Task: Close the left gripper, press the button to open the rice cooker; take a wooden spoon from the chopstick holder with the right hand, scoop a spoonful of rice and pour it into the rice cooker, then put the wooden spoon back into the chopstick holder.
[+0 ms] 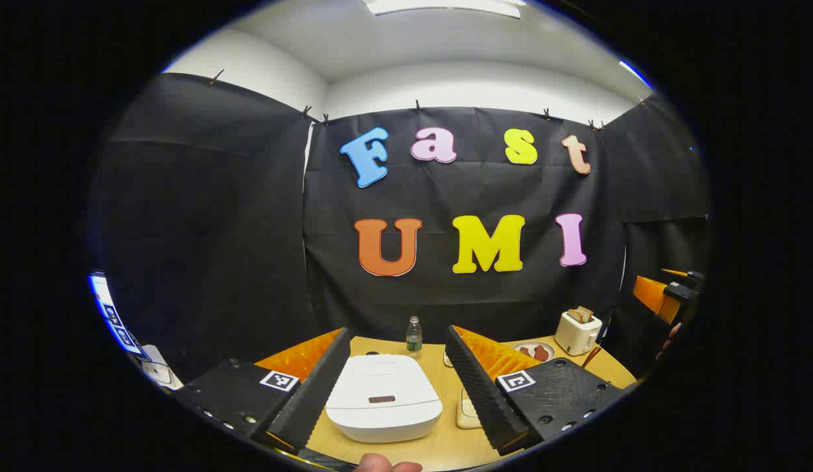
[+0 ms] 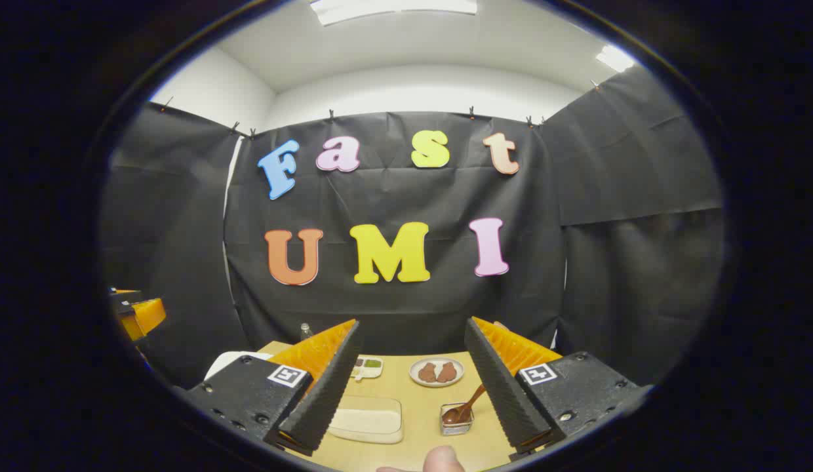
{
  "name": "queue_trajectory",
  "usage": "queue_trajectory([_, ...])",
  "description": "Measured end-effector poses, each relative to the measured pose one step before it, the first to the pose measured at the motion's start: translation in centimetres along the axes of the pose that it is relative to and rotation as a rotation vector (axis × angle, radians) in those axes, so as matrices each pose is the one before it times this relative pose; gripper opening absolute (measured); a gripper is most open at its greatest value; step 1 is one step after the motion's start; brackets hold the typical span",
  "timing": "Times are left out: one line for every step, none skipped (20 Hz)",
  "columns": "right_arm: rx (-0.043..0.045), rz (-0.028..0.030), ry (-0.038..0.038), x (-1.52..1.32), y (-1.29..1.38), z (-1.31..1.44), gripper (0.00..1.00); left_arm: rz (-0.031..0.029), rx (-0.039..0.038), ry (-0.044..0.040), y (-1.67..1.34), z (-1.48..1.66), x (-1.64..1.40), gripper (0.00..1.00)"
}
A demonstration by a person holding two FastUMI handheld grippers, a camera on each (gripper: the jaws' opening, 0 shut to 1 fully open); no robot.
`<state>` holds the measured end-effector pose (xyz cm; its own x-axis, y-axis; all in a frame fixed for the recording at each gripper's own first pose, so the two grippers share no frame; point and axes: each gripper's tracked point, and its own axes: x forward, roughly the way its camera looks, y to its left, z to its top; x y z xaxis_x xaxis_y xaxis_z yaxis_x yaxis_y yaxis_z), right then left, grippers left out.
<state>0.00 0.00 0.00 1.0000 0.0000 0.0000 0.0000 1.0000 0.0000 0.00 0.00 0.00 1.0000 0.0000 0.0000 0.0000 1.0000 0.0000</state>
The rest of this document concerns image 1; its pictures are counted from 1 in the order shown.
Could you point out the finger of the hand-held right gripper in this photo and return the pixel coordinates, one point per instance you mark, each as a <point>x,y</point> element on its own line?
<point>652,295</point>

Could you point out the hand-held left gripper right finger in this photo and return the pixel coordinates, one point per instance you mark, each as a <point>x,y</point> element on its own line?
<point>482,393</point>

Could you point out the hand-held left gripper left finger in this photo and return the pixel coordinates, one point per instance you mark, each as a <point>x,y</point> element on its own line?
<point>308,400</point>

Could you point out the white rice cooker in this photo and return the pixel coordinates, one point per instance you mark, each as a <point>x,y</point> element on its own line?
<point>383,400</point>

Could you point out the brown wooden spoon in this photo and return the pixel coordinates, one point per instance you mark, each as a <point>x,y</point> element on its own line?
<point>591,357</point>

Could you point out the round white plate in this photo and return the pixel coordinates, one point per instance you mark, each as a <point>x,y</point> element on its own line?
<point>519,349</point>

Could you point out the toast bread slice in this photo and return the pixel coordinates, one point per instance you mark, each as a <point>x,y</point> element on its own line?
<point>586,313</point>
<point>574,316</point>

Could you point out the white toaster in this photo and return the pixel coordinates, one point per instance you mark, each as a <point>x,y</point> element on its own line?
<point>577,337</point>

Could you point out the clear plastic water bottle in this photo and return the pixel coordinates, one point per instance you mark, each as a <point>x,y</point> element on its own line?
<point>414,337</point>

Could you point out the white side desk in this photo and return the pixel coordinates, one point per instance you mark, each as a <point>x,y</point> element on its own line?
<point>160,370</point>

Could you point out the black backdrop cloth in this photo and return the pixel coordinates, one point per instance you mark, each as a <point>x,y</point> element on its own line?
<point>216,229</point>

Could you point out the computer monitor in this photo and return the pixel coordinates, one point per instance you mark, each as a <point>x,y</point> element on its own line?
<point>115,318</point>

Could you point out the ceiling light panel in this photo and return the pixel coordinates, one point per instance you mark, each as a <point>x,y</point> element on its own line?
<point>446,6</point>

